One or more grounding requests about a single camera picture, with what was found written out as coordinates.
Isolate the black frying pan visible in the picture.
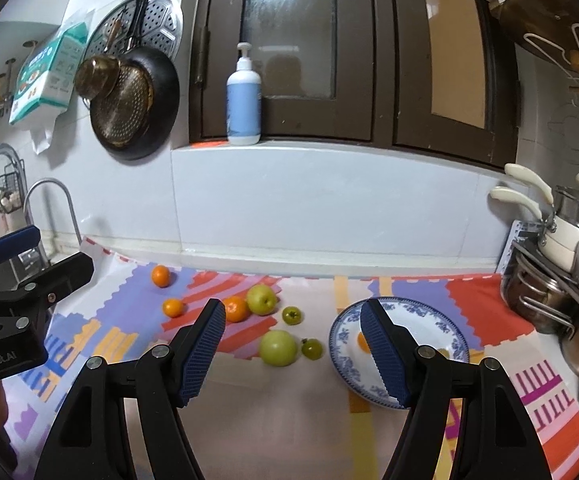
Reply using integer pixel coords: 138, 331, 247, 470
90, 46, 180, 162

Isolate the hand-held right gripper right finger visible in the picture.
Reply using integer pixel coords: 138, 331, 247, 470
359, 298, 553, 480

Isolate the perforated metal steamer plate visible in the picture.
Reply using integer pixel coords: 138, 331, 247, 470
87, 0, 183, 61

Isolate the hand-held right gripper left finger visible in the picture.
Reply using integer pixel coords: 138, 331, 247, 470
32, 298, 228, 480

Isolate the yellow-green apple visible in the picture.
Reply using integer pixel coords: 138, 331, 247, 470
247, 285, 278, 316

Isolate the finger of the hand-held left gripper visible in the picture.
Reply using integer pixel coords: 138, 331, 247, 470
0, 252, 95, 318
0, 226, 41, 292

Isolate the blue white patterned plate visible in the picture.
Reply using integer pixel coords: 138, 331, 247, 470
328, 297, 470, 409

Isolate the chrome sink faucet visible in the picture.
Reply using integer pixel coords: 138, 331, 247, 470
24, 178, 83, 263

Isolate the small brass pot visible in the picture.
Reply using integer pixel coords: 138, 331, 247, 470
74, 55, 120, 100

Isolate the black wire basket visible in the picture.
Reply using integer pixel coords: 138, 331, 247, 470
0, 160, 25, 213

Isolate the dark brown window frame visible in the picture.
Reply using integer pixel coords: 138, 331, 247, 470
187, 0, 520, 168

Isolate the white blue pump bottle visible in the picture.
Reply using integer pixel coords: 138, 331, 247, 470
226, 42, 262, 146

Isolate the white wire lid rack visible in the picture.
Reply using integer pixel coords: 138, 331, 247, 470
522, 25, 579, 91

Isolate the large orange mandarin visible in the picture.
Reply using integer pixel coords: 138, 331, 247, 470
222, 296, 250, 323

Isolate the golden mesh strainer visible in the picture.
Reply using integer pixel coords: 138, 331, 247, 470
92, 62, 155, 148

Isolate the golden pan lid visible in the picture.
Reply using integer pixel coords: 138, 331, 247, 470
489, 0, 579, 81

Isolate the large green apple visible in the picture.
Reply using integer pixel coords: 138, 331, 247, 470
260, 330, 299, 367

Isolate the colourful patterned table mat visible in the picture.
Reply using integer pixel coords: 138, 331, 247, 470
0, 237, 579, 480

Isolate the steel pot with lid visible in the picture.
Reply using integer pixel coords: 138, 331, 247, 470
552, 172, 579, 235

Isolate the white plastic rack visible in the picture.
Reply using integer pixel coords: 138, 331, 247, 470
499, 220, 540, 275

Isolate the teal white paper package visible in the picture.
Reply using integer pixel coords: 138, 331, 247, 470
8, 22, 88, 126

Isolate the cream handled pan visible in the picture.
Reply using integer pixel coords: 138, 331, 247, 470
504, 162, 579, 251
489, 186, 579, 273

